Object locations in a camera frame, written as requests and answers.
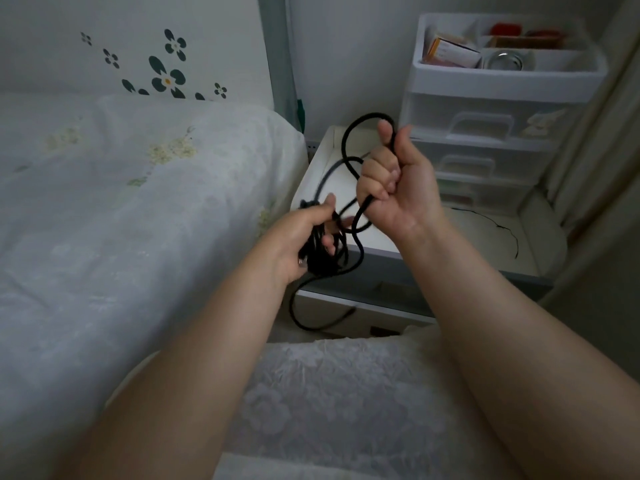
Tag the white packets in drawer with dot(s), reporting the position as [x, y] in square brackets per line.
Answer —
[542, 123]

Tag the person's right middle finger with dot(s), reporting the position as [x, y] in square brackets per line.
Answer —
[375, 158]

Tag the white bedside table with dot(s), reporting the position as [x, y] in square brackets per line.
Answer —
[480, 239]

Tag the person's right hand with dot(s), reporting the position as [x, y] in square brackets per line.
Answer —
[407, 194]

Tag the person's right thumb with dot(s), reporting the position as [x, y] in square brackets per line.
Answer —
[407, 144]

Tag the person's left forearm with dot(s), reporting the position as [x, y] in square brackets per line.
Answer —
[200, 369]

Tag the beige curtain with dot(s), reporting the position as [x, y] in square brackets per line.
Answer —
[595, 144]

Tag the person's right forearm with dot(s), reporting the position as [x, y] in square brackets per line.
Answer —
[500, 344]

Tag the person's left thumb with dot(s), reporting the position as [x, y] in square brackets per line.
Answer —
[322, 207]

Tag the white lace garment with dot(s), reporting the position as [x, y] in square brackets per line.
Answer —
[360, 404]

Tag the person's left hand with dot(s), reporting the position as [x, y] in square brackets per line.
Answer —
[292, 239]

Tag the bed with white floral bedspread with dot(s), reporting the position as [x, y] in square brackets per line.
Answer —
[115, 219]

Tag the orange and white box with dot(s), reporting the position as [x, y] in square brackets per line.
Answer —
[452, 50]

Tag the white plastic drawer unit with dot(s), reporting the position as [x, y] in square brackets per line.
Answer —
[480, 124]

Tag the person's right little finger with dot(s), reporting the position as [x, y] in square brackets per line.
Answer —
[372, 192]

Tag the white headboard with flower decals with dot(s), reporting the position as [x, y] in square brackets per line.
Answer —
[130, 39]

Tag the red container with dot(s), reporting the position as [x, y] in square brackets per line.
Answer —
[505, 29]

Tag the brown flat box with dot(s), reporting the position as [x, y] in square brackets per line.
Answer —
[525, 42]

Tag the round metal tin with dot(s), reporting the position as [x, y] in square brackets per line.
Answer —
[506, 60]

